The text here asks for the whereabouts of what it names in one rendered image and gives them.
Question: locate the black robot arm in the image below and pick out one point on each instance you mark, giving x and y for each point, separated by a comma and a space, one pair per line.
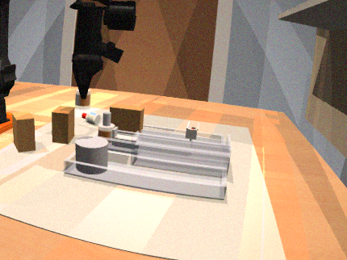
117, 16

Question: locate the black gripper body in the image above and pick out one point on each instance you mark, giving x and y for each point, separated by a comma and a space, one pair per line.
86, 42

